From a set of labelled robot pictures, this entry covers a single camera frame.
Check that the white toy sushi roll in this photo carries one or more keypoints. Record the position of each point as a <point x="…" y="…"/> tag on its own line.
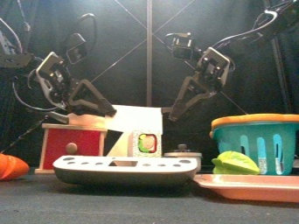
<point x="145" y="143"/>

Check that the white toy cube box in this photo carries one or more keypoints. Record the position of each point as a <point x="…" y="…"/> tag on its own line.
<point x="136" y="118"/>

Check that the white box with orange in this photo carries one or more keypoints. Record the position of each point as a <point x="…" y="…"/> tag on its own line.
<point x="73" y="143"/>

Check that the teal basket with orange rim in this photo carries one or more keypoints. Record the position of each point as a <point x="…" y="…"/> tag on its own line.
<point x="252" y="137"/>

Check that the green star fruit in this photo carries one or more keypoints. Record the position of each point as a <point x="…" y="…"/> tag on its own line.
<point x="235" y="163"/>

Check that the white grey toy appliance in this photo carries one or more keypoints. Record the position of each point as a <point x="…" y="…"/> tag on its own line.
<point x="124" y="173"/>

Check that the orange toy carrot piece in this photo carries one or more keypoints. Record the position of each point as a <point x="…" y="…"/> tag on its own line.
<point x="11" y="167"/>

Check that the pink plastic tray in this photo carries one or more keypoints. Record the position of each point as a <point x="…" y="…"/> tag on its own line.
<point x="252" y="186"/>

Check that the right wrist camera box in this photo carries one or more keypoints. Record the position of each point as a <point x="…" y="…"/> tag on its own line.
<point x="181" y="46"/>

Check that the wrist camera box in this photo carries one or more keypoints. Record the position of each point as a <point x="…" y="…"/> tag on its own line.
<point x="76" y="48"/>
<point x="181" y="46"/>

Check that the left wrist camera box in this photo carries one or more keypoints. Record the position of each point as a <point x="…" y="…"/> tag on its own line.
<point x="76" y="48"/>

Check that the vertical metal frame pole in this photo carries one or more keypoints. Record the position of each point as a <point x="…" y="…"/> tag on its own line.
<point x="148" y="52"/>

